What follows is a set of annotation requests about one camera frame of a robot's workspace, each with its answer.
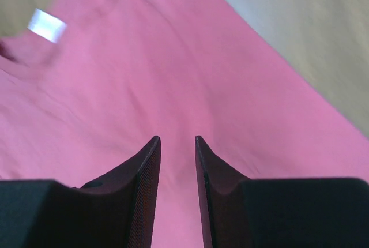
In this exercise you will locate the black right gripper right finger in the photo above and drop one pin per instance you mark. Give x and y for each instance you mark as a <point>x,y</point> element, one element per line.
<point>237,211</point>

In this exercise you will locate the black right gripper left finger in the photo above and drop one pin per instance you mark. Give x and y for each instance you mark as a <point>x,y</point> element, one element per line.
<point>116,209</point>

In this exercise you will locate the salmon pink t-shirt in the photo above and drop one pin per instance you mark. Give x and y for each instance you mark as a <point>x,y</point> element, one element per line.
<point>124,71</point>

